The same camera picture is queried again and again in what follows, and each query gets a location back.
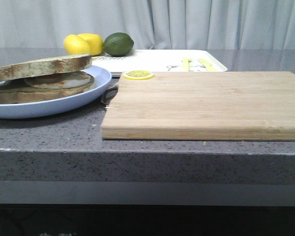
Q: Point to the green lime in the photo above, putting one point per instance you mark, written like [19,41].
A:
[118,44]

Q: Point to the yellow plastic knife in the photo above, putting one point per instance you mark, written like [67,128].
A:
[207,64]

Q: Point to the bread slice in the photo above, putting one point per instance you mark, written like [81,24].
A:
[19,92]
[47,66]

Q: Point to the front yellow lemon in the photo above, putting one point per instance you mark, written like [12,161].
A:
[74,44]

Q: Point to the white tray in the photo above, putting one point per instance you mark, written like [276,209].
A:
[156,61]

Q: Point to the white curtain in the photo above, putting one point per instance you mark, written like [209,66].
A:
[152,24]

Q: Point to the rear yellow lemon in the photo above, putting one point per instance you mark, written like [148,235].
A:
[95,42]

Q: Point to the fried egg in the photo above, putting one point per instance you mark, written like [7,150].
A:
[59,81]

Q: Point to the metal cutting board handle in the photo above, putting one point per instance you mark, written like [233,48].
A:
[109,94]

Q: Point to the light blue plate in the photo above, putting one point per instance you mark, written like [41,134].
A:
[51,107]

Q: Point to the yellow plastic fork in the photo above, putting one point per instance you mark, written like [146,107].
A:
[185,64]

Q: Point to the wooden cutting board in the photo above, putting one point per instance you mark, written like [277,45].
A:
[223,106]

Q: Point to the lemon slice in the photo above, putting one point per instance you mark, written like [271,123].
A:
[138,75]

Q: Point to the yellow lemon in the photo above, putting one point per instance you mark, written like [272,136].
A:
[95,42]
[74,44]

